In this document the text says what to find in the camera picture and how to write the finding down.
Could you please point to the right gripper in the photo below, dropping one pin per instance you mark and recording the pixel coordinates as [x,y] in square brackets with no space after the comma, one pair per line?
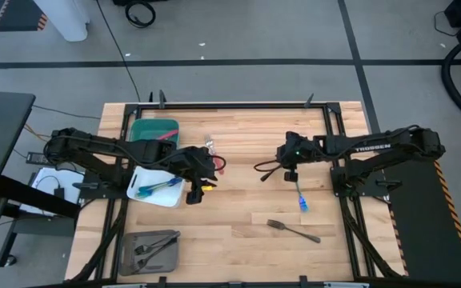
[297,150]

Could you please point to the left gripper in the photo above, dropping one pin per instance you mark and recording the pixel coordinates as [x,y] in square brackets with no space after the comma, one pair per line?
[194,164]

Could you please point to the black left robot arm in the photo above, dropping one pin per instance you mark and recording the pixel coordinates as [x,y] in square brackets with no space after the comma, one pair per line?
[102,146]

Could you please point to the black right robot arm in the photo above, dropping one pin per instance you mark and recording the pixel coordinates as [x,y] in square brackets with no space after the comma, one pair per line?
[374,147]

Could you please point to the small yellow tag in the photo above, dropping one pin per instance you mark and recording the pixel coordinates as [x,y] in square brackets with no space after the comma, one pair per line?
[208,187]

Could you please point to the white plastic bin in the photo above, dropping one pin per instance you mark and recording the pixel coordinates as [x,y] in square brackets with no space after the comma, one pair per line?
[162,200]

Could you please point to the grey plastic tray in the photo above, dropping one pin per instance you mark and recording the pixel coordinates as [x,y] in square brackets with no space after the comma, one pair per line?
[130,240]

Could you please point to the teal plastic bin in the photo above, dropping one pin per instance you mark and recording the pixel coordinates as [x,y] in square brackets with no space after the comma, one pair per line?
[146,128]

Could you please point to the black power adapter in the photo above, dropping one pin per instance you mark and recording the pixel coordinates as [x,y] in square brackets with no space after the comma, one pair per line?
[59,193]

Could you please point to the black platform with hazard stripes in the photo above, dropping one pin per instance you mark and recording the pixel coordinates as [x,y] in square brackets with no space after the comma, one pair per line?
[426,220]

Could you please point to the white box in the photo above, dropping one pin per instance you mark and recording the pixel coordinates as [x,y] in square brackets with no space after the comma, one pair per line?
[38,200]

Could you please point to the black power brick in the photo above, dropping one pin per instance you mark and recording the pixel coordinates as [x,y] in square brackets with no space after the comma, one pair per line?
[36,158]

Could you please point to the white pillar base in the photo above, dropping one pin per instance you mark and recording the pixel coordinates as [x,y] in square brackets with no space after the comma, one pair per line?
[62,20]

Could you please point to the black mat with hazard stripes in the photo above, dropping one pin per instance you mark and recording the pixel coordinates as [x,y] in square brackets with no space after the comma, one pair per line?
[18,16]

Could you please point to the black frame clamp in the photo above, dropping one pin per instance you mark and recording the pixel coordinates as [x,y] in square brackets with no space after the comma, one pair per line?
[303,280]
[162,281]
[308,102]
[161,100]
[150,97]

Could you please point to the black table frame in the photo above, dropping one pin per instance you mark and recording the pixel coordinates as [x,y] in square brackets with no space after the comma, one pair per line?
[234,106]

